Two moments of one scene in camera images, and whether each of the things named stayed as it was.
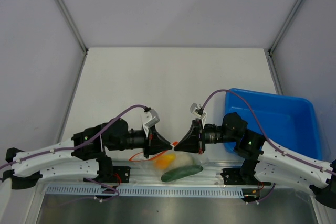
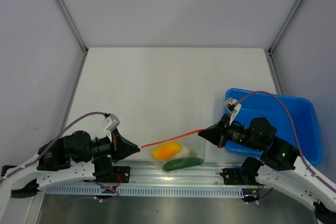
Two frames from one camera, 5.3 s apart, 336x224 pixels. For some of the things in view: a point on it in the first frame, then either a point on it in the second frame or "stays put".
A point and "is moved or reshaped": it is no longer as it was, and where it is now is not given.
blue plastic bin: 289,122 stays put
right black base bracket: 233,177 stays put
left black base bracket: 124,172 stays put
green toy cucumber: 181,172 -> 182,163
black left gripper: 155,143 -> 121,148
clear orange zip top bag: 171,166 is moved or reshaped
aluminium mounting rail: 149,172 stays put
